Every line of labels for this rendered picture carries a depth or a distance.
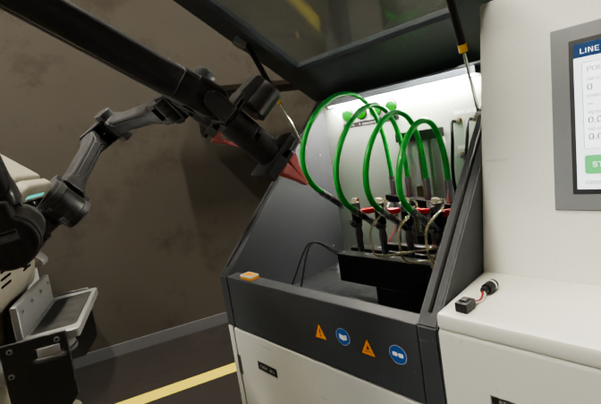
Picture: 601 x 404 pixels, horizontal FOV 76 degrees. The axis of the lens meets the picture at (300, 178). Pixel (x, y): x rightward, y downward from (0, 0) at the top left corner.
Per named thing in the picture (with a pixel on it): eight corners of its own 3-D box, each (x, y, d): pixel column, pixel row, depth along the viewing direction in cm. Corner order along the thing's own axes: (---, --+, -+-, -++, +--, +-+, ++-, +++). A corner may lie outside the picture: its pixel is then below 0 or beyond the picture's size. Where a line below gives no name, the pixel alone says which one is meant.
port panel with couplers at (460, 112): (456, 207, 114) (444, 101, 111) (461, 205, 116) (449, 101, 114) (503, 207, 105) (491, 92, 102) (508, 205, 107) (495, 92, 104)
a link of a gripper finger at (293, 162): (320, 174, 78) (287, 145, 74) (302, 204, 75) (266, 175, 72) (303, 174, 83) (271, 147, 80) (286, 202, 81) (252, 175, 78)
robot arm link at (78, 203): (53, 224, 100) (34, 212, 97) (83, 195, 102) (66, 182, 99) (54, 237, 92) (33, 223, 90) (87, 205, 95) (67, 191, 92)
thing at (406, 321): (235, 327, 117) (226, 276, 115) (247, 321, 120) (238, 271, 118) (427, 406, 72) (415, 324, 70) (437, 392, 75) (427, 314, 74)
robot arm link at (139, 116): (117, 144, 129) (89, 121, 123) (129, 131, 132) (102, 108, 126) (183, 128, 99) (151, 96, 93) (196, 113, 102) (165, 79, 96)
